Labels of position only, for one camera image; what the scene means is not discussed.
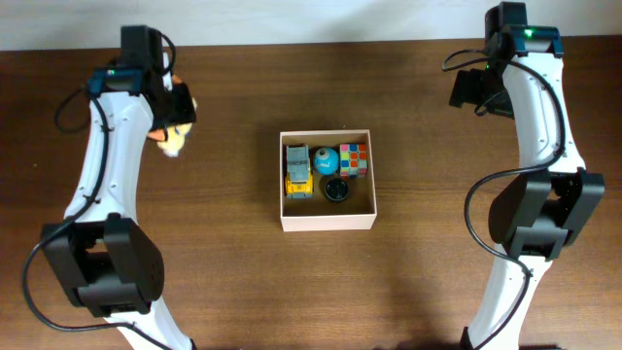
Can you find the colourful puzzle cube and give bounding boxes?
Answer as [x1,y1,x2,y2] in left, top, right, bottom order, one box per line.
[339,143,368,179]

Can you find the small black round cap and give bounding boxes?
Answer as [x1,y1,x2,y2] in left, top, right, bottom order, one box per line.
[325,178,350,202]

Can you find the yellow and grey toy truck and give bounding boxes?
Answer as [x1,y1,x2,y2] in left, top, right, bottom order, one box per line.
[285,145,314,199]

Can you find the yellow plush duck toy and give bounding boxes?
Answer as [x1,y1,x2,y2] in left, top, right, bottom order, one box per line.
[147,74,197,158]

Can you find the pink open cardboard box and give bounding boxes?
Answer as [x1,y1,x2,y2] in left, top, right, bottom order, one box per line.
[279,129,378,231]

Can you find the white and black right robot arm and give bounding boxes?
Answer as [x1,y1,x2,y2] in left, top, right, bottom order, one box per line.
[449,1,605,349]

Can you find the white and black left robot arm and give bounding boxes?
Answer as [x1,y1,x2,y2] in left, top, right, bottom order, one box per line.
[33,25,196,349]

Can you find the blue toy ball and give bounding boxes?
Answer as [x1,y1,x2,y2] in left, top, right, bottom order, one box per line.
[313,148,339,176]

